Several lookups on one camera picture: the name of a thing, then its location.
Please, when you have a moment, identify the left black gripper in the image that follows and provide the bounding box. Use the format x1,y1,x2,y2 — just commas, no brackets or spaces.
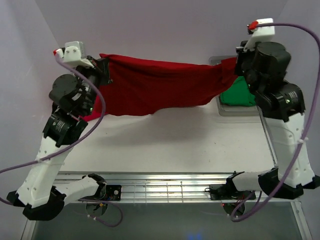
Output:
70,55,113,116

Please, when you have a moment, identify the dark red t shirt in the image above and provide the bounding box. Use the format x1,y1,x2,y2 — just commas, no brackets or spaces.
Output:
99,53,237,116

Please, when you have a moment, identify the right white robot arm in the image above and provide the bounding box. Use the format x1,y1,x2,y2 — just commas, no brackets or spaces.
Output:
208,41,320,200

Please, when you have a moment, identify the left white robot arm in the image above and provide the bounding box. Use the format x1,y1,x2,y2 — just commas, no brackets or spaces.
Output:
6,57,111,221

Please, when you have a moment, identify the green t shirt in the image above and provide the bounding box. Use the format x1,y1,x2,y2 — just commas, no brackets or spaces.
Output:
219,76,256,107

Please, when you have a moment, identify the clear plastic bin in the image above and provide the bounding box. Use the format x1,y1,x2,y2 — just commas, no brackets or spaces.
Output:
208,55,259,117

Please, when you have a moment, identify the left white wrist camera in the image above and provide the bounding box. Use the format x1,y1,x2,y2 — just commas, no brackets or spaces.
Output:
53,41,94,69

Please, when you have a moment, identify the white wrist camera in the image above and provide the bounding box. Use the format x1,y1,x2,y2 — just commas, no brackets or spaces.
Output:
243,18,275,51
53,41,94,69

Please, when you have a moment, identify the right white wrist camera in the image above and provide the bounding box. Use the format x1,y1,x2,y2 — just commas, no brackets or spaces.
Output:
243,18,275,51

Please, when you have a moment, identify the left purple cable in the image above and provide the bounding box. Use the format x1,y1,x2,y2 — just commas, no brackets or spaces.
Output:
0,53,124,228

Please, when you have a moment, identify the purple cable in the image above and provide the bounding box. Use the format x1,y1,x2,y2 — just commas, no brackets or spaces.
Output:
0,53,124,228
199,22,320,223

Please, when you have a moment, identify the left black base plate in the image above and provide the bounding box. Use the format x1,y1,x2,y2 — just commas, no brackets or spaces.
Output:
101,184,122,201

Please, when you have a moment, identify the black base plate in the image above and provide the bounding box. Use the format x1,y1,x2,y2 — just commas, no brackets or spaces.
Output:
101,184,122,201
204,183,252,201

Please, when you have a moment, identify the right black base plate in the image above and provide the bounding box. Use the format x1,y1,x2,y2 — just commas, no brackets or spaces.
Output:
204,183,252,201

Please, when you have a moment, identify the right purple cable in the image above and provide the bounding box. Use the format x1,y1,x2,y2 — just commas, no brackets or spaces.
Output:
199,22,320,223

